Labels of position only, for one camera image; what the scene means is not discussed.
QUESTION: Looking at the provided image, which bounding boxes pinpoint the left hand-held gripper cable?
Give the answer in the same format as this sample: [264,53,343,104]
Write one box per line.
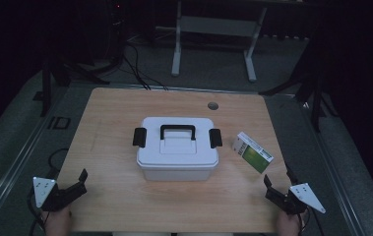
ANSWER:
[26,147,71,236]

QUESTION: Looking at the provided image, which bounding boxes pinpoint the green and white medicine box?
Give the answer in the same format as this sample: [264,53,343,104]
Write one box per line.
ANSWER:
[231,131,275,174]

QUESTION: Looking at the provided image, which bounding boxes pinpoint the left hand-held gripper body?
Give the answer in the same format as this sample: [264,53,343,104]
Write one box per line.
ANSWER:
[31,176,74,212]

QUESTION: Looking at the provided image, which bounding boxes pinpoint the person's left hand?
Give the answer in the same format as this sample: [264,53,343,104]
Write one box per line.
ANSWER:
[41,206,74,236]

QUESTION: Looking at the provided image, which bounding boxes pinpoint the black tripod stand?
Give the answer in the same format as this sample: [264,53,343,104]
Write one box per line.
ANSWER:
[39,57,111,118]
[258,48,340,134]

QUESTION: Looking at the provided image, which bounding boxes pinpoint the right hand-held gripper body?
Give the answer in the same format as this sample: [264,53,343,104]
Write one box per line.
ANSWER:
[265,182,327,216]

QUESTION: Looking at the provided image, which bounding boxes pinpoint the dark equipment with red light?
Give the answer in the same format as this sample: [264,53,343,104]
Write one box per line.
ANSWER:
[106,0,128,67]

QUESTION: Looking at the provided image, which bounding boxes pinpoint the white metal stand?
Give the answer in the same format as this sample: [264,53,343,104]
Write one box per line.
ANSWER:
[170,0,269,84]

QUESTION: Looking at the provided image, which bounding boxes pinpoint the person's right hand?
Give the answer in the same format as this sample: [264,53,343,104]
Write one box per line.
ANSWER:
[275,209,304,236]

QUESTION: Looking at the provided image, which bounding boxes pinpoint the white plastic storage box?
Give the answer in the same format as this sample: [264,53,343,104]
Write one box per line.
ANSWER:
[137,163,219,182]

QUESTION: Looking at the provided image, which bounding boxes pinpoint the right hand-held gripper cable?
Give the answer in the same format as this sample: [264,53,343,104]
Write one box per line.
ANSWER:
[300,206,326,236]

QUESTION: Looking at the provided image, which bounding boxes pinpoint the hand-held gripper cable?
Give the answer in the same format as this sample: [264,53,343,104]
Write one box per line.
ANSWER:
[26,147,71,236]
[300,206,326,236]

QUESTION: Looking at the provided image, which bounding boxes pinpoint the black floor cables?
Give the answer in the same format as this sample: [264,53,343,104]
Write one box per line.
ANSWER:
[121,40,169,91]

